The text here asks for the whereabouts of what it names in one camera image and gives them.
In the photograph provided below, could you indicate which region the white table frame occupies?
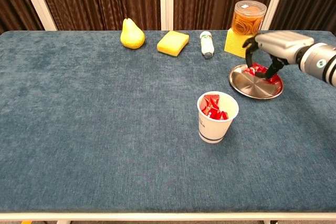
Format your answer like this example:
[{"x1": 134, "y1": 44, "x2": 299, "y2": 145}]
[{"x1": 0, "y1": 211, "x2": 336, "y2": 224}]

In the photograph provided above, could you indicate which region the small white bottle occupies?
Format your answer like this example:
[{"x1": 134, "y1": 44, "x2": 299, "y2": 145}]
[{"x1": 199, "y1": 30, "x2": 215, "y2": 59}]

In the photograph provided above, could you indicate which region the white paper cup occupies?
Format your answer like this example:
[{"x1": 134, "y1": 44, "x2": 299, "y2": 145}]
[{"x1": 196, "y1": 90, "x2": 240, "y2": 144}]

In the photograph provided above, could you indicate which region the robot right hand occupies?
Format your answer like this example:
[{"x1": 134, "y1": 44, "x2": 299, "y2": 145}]
[{"x1": 243, "y1": 31, "x2": 314, "y2": 79}]

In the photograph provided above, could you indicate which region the yellow sponge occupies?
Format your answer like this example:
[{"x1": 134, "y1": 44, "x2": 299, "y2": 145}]
[{"x1": 156, "y1": 30, "x2": 190, "y2": 57}]

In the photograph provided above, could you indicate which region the yellow pear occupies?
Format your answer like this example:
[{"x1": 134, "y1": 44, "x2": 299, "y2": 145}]
[{"x1": 120, "y1": 15, "x2": 145, "y2": 50}]

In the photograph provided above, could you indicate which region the yellow perforated block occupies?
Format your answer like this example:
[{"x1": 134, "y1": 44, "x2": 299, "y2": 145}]
[{"x1": 224, "y1": 27, "x2": 258, "y2": 59}]

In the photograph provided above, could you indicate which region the round metal plate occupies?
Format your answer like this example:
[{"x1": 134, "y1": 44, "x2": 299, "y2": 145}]
[{"x1": 228, "y1": 63, "x2": 284, "y2": 100}]

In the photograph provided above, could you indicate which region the blue table cloth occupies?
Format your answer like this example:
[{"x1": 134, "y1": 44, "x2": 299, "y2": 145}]
[{"x1": 0, "y1": 29, "x2": 336, "y2": 214}]

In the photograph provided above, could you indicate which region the clear jar of rubber bands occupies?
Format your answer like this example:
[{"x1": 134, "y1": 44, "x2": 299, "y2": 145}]
[{"x1": 230, "y1": 0, "x2": 268, "y2": 36}]

